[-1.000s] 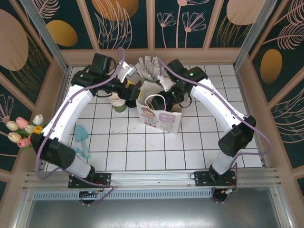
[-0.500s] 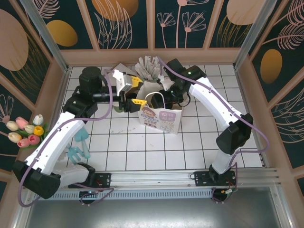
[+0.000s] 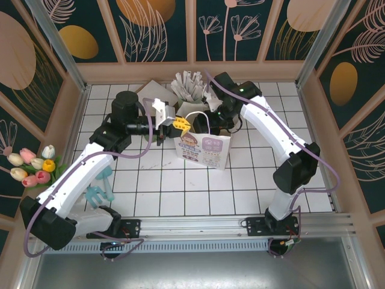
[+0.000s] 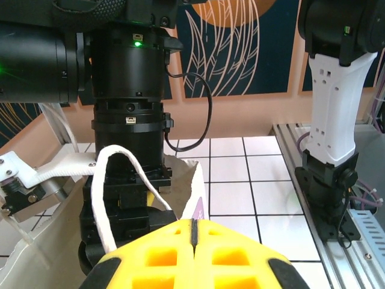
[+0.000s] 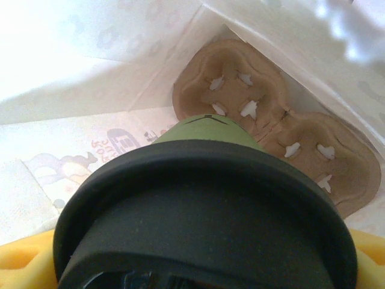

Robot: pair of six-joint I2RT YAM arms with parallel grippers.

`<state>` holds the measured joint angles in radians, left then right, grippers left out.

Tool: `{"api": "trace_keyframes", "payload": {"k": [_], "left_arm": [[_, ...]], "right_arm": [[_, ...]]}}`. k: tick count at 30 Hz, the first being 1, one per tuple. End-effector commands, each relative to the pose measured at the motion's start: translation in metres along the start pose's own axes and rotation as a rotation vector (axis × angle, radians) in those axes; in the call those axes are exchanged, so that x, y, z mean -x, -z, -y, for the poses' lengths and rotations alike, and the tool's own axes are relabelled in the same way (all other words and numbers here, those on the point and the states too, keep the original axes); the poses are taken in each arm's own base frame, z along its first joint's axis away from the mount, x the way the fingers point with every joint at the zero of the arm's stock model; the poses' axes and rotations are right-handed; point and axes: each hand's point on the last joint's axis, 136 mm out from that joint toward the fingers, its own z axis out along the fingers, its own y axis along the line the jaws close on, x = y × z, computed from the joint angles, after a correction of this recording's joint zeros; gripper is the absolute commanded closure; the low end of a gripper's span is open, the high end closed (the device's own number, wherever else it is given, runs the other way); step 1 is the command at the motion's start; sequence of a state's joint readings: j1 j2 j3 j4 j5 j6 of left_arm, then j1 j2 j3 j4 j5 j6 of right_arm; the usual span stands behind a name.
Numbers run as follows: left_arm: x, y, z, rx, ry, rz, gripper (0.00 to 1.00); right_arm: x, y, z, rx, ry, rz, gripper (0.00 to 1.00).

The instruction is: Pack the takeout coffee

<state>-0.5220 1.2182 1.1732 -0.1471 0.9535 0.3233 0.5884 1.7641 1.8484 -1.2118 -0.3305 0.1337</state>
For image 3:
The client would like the white wrapped drinking straw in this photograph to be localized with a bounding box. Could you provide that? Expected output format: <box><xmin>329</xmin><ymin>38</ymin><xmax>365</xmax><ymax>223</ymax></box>
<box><xmin>182</xmin><ymin>70</ymin><xmax>198</xmax><ymax>99</ymax></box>
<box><xmin>192</xmin><ymin>71</ymin><xmax>206</xmax><ymax>102</ymax></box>
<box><xmin>170</xmin><ymin>79</ymin><xmax>190</xmax><ymax>99</ymax></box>
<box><xmin>174</xmin><ymin>73</ymin><xmax>195</xmax><ymax>99</ymax></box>

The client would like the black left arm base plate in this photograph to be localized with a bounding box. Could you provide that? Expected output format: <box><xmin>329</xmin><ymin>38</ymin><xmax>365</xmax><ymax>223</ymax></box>
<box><xmin>86</xmin><ymin>219</ymin><xmax>142</xmax><ymax>239</ymax></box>

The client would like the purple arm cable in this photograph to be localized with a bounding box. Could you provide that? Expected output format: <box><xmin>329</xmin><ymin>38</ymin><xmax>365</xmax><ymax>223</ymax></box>
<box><xmin>204</xmin><ymin>69</ymin><xmax>342</xmax><ymax>259</ymax></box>
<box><xmin>23</xmin><ymin>98</ymin><xmax>151</xmax><ymax>261</ymax></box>

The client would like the artificial tulip bouquet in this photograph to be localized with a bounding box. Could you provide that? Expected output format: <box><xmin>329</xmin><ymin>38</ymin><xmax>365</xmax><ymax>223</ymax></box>
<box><xmin>6</xmin><ymin>144</ymin><xmax>69</xmax><ymax>191</ymax></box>

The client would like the teal plastic toy shovel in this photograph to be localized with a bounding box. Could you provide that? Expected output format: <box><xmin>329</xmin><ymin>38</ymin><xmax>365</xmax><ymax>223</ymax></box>
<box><xmin>95</xmin><ymin>170</ymin><xmax>116</xmax><ymax>202</ymax></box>

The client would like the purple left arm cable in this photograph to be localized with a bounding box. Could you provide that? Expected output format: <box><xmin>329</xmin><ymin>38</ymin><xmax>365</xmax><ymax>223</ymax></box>
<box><xmin>23</xmin><ymin>98</ymin><xmax>151</xmax><ymax>261</ymax></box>

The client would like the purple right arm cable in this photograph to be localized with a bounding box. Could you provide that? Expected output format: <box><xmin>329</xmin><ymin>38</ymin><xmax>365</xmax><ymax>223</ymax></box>
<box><xmin>204</xmin><ymin>69</ymin><xmax>342</xmax><ymax>259</ymax></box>

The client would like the white printed paper carry bag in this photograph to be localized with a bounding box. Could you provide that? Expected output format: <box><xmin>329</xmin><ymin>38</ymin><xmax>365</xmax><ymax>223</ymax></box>
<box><xmin>173</xmin><ymin>101</ymin><xmax>232</xmax><ymax>172</ymax></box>

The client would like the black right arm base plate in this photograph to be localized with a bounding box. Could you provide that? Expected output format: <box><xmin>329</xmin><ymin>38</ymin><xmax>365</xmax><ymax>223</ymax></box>
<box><xmin>245</xmin><ymin>216</ymin><xmax>301</xmax><ymax>237</ymax></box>

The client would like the grey slotted cable duct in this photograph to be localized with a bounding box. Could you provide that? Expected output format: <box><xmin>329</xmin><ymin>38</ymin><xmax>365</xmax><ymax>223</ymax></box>
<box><xmin>42</xmin><ymin>240</ymin><xmax>271</xmax><ymax>254</ymax></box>

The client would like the aluminium frame post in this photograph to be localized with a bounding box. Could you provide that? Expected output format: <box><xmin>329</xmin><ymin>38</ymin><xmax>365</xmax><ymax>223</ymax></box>
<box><xmin>296</xmin><ymin>0</ymin><xmax>352</xmax><ymax>89</ymax></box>
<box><xmin>24</xmin><ymin>0</ymin><xmax>91</xmax><ymax>91</ymax></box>

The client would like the grey sheet metal panel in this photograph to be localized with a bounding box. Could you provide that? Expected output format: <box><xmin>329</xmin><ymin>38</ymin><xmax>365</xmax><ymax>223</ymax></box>
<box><xmin>23</xmin><ymin>237</ymin><xmax>372</xmax><ymax>289</ymax></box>

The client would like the green cup holding straws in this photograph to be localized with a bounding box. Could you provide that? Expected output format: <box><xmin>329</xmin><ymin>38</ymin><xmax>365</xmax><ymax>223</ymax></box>
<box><xmin>177</xmin><ymin>96</ymin><xmax>203</xmax><ymax>105</ymax></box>

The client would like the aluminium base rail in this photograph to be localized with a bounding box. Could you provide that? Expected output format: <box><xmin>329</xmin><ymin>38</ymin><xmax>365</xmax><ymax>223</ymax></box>
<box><xmin>29</xmin><ymin>212</ymin><xmax>359</xmax><ymax>241</ymax></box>

